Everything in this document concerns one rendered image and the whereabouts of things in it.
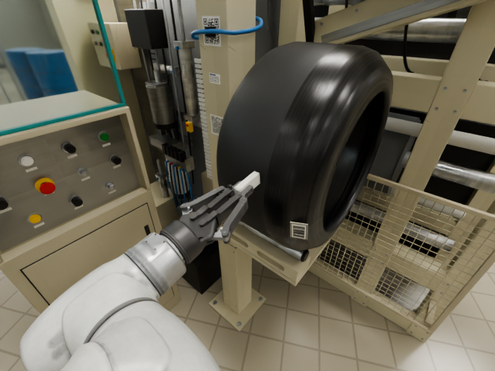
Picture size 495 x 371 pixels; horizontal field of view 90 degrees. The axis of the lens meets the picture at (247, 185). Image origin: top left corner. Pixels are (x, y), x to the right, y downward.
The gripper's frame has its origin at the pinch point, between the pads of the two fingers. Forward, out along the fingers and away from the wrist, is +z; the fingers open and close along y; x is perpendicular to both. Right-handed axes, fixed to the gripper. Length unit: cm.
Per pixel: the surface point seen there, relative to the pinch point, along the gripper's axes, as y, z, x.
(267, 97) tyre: 4.5, 14.1, -13.4
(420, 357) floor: -63, 55, 133
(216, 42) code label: 33.2, 28.1, -19.9
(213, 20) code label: 34, 29, -25
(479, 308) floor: -87, 109, 141
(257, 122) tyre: 4.2, 9.8, -9.4
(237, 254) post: 28, 16, 71
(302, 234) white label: -11.5, 4.7, 13.1
